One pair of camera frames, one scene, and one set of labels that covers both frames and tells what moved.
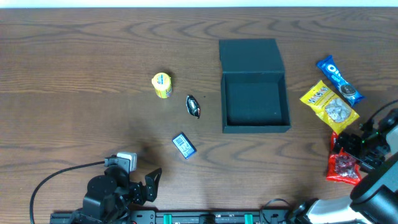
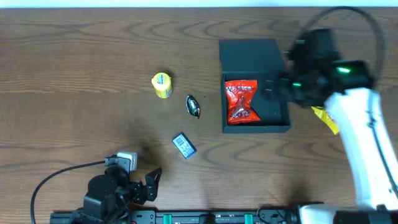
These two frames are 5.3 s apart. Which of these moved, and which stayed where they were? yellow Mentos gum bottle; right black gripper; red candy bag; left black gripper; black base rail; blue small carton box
Moved: red candy bag; right black gripper
Stayed: black base rail; blue small carton box; yellow Mentos gum bottle; left black gripper
